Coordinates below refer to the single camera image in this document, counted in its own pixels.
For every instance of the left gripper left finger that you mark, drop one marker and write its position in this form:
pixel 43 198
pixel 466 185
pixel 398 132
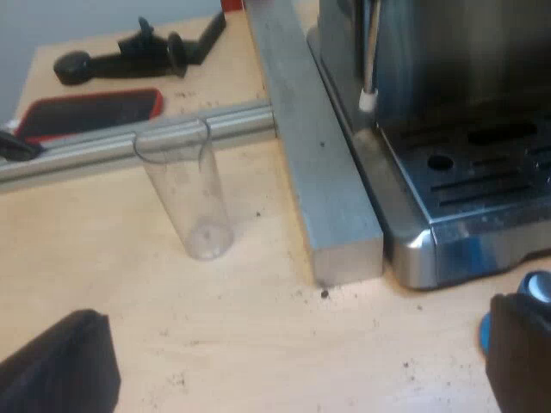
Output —
pixel 60 370

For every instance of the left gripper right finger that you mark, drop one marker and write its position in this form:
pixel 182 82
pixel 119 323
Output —
pixel 521 357

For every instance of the metal block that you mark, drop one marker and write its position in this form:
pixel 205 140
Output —
pixel 318 172

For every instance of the clear measuring glass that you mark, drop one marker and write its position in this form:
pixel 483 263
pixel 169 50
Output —
pixel 193 193

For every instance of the aluminium rail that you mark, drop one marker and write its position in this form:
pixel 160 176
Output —
pixel 86 148

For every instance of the steel espresso machine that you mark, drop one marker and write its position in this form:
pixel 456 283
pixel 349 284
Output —
pixel 469 180

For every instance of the bright blue tamper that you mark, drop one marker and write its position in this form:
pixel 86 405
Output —
pixel 538 286

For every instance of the black phone in red case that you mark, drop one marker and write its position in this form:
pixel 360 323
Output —
pixel 90 114

